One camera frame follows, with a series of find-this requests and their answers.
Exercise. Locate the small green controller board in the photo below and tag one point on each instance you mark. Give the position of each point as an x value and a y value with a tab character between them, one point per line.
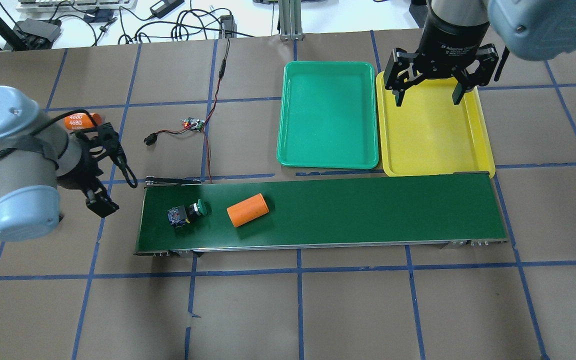
192	124

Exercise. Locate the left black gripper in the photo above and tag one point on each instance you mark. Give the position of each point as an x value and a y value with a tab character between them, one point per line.
83	169

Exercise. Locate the green conveyor belt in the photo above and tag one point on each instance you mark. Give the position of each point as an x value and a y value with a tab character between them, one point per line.
326	213

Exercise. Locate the green plastic tray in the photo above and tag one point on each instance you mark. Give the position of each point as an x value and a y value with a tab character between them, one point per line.
328	115

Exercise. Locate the green push button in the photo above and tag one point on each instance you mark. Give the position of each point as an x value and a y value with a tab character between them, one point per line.
183	215

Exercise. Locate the plain orange cylinder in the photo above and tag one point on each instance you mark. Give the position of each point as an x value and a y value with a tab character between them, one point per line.
247	210

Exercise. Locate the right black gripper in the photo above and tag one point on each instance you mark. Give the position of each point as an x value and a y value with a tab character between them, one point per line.
452	36

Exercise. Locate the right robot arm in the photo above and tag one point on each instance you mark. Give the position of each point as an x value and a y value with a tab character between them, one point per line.
532	30

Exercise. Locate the black barrel plug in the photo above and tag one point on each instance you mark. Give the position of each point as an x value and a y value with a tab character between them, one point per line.
151	139

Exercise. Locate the orange cylinder with 4680 label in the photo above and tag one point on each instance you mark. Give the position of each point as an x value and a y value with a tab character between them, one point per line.
81	121

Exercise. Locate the yellow plastic tray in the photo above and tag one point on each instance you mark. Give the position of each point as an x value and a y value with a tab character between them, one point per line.
428	134

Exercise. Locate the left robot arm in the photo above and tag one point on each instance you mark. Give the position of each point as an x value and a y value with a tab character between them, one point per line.
37	155

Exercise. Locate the aluminium frame post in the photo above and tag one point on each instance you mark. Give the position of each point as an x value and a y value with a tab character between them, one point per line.
290	20

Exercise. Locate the black power adapter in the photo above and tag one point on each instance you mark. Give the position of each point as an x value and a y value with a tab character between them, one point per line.
162	8

